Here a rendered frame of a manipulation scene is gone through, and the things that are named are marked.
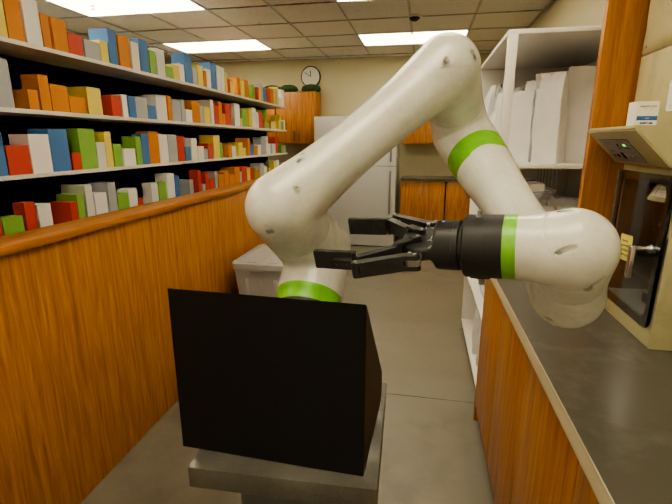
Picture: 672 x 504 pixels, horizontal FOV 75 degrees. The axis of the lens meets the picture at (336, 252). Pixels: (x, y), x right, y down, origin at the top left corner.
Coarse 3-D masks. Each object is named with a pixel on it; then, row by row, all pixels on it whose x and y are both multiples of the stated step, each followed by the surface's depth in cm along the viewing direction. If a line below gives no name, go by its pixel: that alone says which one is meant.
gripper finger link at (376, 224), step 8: (352, 224) 79; (360, 224) 78; (368, 224) 78; (376, 224) 77; (384, 224) 76; (352, 232) 80; (360, 232) 79; (368, 232) 78; (376, 232) 78; (384, 232) 77
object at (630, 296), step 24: (624, 192) 131; (648, 192) 117; (624, 216) 130; (648, 216) 116; (648, 240) 115; (624, 264) 128; (648, 264) 115; (624, 288) 128; (648, 288) 114; (648, 312) 114
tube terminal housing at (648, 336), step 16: (640, 64) 127; (656, 64) 118; (640, 80) 126; (656, 80) 118; (640, 96) 126; (656, 96) 117; (608, 304) 140; (656, 304) 112; (624, 320) 129; (656, 320) 113; (640, 336) 120; (656, 336) 114
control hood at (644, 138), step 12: (600, 132) 125; (612, 132) 117; (624, 132) 111; (636, 132) 105; (648, 132) 103; (660, 132) 103; (600, 144) 133; (636, 144) 110; (648, 144) 104; (660, 144) 103; (612, 156) 133; (648, 156) 110; (660, 156) 104
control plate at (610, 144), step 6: (606, 144) 128; (612, 144) 124; (618, 144) 120; (624, 144) 117; (630, 144) 113; (612, 150) 128; (618, 150) 124; (624, 150) 120; (630, 150) 116; (636, 150) 113; (642, 162) 116
